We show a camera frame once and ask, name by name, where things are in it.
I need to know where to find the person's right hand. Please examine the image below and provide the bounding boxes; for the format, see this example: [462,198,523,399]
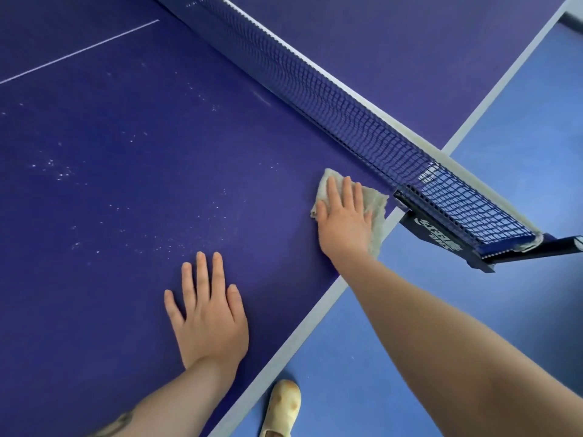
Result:
[316,175,374,260]

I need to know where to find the person's left hand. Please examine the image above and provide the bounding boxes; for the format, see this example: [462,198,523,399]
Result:
[163,251,250,370]

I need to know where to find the grey cleaning cloth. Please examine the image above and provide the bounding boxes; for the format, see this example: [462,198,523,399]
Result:
[310,168,390,259]

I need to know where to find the person's right forearm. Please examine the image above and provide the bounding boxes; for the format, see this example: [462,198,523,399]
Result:
[332,248,583,437]

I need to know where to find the person's left forearm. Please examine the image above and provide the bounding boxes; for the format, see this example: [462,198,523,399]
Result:
[86,359,240,437]

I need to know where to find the dark blue table tennis net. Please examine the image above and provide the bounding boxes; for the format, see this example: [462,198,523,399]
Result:
[150,0,545,253]

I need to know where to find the blue table tennis table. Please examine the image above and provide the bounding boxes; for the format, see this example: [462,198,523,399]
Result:
[0,0,573,437]

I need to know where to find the cream right slipper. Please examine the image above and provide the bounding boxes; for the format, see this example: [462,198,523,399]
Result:
[258,379,302,437]

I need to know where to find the black net post clamp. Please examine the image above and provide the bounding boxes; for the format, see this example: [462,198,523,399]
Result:
[394,188,583,274]

